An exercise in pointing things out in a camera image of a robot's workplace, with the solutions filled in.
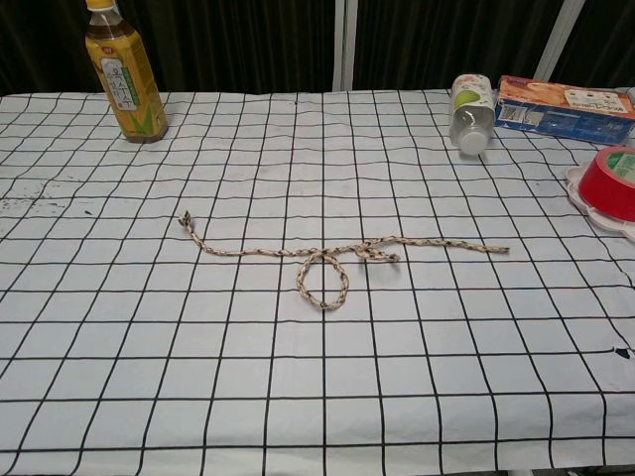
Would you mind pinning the white black-grid tablecloth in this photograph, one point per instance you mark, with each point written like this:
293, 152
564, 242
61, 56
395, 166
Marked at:
248, 387

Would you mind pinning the clear bottle with green label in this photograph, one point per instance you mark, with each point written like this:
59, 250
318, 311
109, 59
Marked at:
471, 111

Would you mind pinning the black folding screen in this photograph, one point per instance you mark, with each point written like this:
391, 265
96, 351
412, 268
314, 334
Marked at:
238, 44

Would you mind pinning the yellow tea bottle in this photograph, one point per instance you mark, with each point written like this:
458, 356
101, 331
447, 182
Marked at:
126, 79

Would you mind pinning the white flower-shaped plate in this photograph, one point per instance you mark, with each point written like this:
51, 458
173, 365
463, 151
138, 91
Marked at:
578, 191

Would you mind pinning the orange and blue cracker box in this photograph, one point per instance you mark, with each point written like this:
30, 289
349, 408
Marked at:
560, 111

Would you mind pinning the red tape roll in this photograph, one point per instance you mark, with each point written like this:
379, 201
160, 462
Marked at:
607, 181

